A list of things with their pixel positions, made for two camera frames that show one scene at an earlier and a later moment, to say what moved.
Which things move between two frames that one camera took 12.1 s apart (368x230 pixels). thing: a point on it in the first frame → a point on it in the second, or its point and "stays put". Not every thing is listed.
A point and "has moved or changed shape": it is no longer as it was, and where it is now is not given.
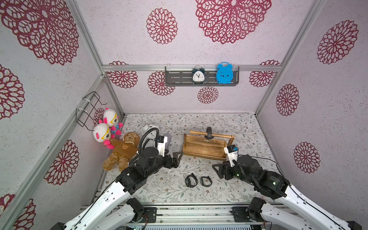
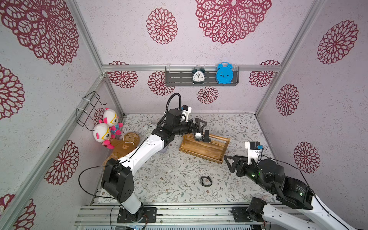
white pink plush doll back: x=110 y=119 stays put
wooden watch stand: x=196 y=145 stays put
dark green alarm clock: x=198 y=75 stays put
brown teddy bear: x=123 y=151 stays put
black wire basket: x=85 y=117 stays put
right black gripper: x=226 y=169 → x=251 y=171
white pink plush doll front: x=101 y=133 stays put
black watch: x=188 y=180 → x=198 y=136
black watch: x=209 y=135 has moved or changed shape
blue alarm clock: x=224 y=73 stays put
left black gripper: x=175 y=161 → x=192 y=129
